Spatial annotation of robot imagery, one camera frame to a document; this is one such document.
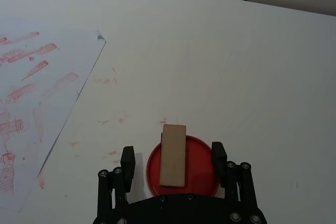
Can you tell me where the white paper with red stamps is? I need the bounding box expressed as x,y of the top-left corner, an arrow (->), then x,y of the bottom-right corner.
0,15 -> 107,213

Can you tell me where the round red ink pad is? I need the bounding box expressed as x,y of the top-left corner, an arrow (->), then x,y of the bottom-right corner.
145,135 -> 220,198

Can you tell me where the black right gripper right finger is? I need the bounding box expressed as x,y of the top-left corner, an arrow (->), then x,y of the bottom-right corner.
211,141 -> 261,210

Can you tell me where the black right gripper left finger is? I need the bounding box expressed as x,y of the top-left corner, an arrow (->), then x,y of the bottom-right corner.
97,145 -> 137,218

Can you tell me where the brown wooden stamp block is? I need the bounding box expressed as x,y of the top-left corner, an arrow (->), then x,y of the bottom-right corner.
159,123 -> 188,188

